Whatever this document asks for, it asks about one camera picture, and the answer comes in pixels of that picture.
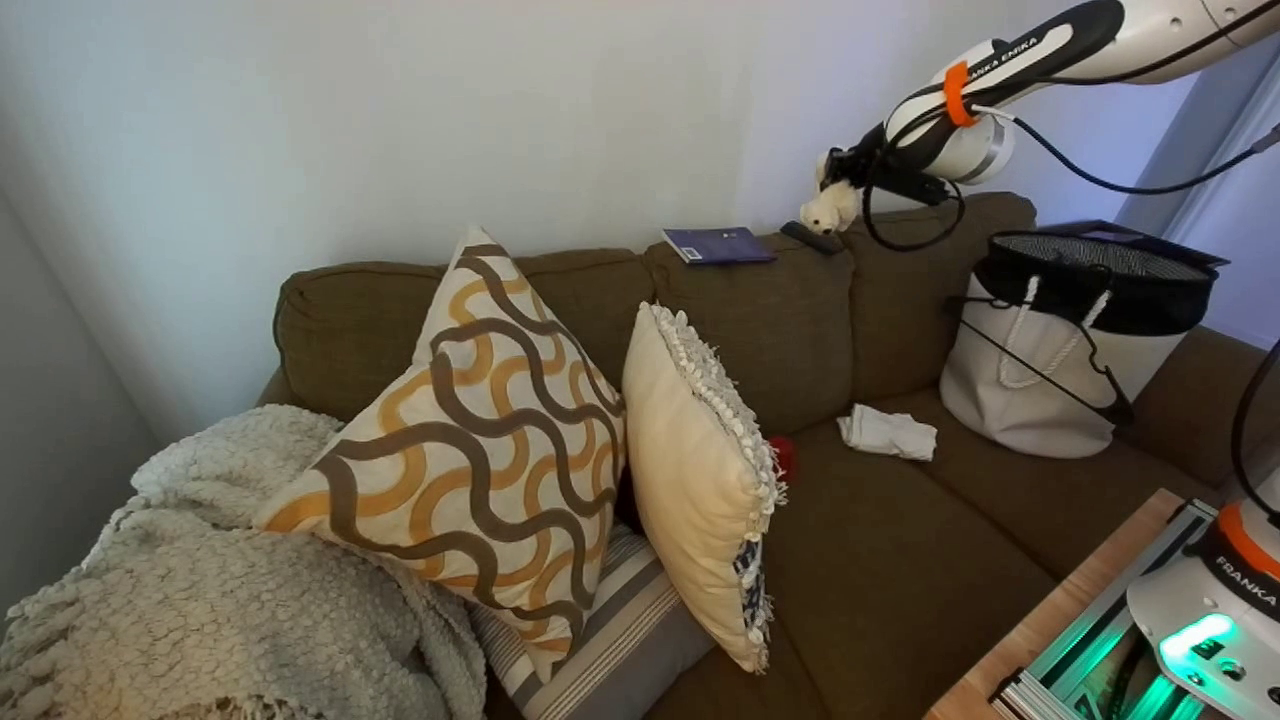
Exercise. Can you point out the wooden table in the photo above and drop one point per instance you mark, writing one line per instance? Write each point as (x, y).
(1055, 614)

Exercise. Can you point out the brown couch back cushion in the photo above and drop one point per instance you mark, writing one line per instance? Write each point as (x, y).
(922, 292)
(362, 314)
(761, 335)

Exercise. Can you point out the brown couch seat cushion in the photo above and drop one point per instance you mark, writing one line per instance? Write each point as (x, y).
(882, 573)
(1066, 493)

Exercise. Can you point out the brown orange wave pattern pillow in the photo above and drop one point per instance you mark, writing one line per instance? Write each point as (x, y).
(465, 454)

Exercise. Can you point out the black mesh laundry hamper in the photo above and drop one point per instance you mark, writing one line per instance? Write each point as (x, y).
(1066, 345)

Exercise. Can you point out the grey striped pillow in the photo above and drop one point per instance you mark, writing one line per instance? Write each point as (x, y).
(601, 643)

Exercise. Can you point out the fringed blue white pattern pillow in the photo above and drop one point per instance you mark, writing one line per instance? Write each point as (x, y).
(692, 480)

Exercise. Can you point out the brown fabric couch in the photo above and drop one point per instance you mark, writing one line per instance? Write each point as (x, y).
(864, 573)

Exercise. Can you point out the grey knitted blanket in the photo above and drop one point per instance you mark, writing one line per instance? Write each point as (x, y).
(215, 585)

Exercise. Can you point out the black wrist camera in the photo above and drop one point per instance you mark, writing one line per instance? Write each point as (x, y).
(922, 185)

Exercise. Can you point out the white plush toy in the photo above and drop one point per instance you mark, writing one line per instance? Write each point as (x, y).
(828, 208)

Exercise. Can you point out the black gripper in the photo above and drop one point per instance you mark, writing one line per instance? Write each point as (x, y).
(882, 160)

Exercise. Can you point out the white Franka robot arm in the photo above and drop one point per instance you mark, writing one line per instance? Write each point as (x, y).
(1144, 32)

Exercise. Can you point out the aluminium mounting frame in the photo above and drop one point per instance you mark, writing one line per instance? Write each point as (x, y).
(1066, 667)

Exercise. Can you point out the white crumpled cloth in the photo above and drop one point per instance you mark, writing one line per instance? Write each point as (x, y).
(884, 432)

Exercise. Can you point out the blue book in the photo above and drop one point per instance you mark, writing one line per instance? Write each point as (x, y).
(718, 245)

